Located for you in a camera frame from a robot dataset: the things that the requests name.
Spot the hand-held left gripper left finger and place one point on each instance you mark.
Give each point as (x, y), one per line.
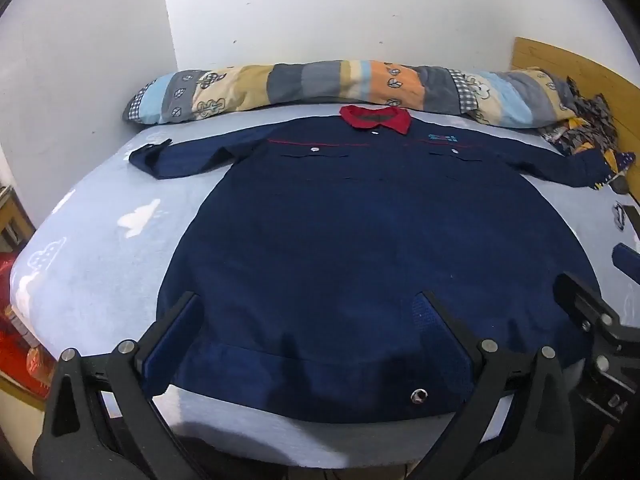
(170, 342)

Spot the rolled patchwork quilt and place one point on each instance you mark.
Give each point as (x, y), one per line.
(300, 85)

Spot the dark grey pouch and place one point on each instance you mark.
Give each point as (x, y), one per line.
(621, 186)

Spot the wooden shelf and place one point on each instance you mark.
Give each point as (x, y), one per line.
(10, 220)

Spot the eyeglasses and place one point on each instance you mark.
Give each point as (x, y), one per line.
(620, 216)

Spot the navy shirt with red collar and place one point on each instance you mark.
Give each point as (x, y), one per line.
(350, 235)

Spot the dark patterned cloth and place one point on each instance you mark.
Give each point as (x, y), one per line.
(595, 110)

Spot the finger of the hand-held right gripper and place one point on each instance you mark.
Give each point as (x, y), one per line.
(587, 302)
(629, 260)

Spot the bed with cloud-print sheet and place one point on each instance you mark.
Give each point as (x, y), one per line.
(100, 260)

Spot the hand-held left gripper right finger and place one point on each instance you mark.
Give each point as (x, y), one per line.
(450, 355)

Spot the wooden headboard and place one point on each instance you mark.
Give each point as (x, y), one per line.
(575, 70)

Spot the red bag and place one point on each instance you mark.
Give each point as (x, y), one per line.
(20, 350)

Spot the navy star-print cloth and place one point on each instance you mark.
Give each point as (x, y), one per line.
(622, 160)

